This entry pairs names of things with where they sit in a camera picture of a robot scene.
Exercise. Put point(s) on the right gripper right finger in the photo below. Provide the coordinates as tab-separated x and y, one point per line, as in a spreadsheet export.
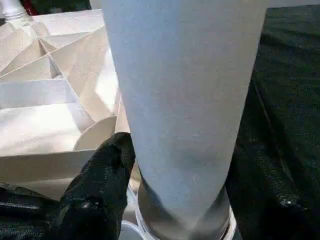
262	212

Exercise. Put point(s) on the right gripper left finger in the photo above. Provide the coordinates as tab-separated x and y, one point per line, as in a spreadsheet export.
100	195

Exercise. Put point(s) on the white plastic table top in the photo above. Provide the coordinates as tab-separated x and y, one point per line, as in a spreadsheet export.
37	125

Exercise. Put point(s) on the white plastic table leg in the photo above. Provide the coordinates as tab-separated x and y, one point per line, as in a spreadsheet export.
180	87
15	8

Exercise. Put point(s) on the black mat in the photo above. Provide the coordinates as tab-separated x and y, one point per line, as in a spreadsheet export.
287	100

